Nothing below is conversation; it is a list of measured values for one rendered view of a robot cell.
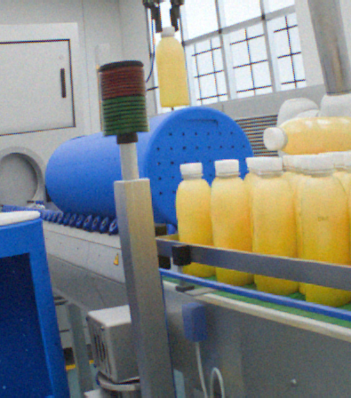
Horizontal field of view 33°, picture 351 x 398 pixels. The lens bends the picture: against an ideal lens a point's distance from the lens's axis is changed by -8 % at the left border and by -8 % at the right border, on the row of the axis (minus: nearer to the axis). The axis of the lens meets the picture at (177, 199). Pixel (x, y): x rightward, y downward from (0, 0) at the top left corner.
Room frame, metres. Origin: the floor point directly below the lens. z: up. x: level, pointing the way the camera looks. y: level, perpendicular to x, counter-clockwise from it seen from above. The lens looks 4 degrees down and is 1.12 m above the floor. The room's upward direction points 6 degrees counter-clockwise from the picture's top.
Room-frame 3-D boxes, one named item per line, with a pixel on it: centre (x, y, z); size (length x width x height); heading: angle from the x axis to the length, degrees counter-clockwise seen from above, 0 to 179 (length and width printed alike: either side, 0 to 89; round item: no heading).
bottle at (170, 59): (1.49, -0.02, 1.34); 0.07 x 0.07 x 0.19
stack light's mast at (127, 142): (0.82, 0.06, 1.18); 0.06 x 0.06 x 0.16
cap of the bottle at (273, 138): (1.05, -0.17, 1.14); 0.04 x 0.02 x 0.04; 28
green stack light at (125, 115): (0.82, 0.06, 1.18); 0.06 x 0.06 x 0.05
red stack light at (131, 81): (0.82, 0.06, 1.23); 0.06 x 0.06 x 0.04
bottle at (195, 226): (1.16, -0.03, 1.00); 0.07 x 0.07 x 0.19
